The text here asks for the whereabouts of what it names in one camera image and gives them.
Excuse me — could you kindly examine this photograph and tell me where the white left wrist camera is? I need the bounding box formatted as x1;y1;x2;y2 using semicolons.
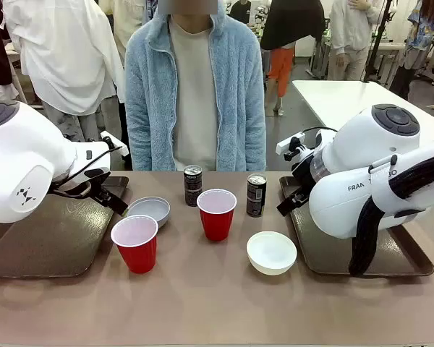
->
100;131;130;158

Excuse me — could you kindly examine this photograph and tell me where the white bowl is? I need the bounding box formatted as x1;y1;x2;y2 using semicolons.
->
246;231;298;277

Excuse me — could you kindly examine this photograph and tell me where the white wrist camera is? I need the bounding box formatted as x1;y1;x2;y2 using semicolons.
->
100;131;130;158
276;132;307;154

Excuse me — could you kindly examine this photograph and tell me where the black drink can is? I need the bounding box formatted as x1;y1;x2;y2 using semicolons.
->
246;173;268;218
183;164;203;208

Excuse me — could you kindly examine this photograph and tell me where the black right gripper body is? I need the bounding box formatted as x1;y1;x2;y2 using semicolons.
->
290;163;316;210

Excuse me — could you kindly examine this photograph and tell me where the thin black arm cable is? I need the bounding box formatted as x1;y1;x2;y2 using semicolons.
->
52;142;117;199
301;126;339;137

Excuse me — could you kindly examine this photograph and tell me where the person in white coat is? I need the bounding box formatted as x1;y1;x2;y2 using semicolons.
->
1;0;126;142

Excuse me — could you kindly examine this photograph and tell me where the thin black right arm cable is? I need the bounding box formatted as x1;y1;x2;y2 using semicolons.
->
301;126;339;137

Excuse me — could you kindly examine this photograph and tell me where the person in blue patterned shirt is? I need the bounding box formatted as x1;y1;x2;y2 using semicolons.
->
388;0;434;103

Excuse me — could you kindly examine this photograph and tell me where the brown plastic tray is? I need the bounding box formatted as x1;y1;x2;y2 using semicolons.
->
278;176;434;278
0;176;130;279

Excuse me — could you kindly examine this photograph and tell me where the person in orange trousers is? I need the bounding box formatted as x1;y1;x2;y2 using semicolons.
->
260;0;327;116

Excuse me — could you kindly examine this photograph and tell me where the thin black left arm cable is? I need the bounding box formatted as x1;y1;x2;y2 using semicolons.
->
52;142;117;199

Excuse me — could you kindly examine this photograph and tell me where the red plastic cup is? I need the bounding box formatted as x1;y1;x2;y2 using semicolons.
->
110;214;159;275
196;188;238;242

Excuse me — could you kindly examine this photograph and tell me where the black tripod pole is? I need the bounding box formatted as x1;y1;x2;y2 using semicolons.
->
362;0;393;86

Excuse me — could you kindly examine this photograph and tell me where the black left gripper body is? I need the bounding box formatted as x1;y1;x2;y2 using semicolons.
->
80;167;114;204

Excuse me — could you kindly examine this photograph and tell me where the person in blue fleece jacket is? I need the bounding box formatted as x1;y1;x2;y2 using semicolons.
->
124;0;268;173

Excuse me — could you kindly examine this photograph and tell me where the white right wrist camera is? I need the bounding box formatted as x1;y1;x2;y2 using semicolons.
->
276;132;307;154

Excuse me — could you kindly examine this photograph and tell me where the white background table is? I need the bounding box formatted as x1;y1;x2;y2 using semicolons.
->
292;79;434;142

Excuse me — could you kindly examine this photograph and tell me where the black braided cable sleeve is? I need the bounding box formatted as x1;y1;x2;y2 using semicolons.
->
348;147;434;278

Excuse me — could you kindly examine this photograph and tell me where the person in cream clothes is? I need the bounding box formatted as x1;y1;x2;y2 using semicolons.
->
327;0;384;82

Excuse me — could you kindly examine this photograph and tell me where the grey bowl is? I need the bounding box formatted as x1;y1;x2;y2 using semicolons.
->
125;196;171;228

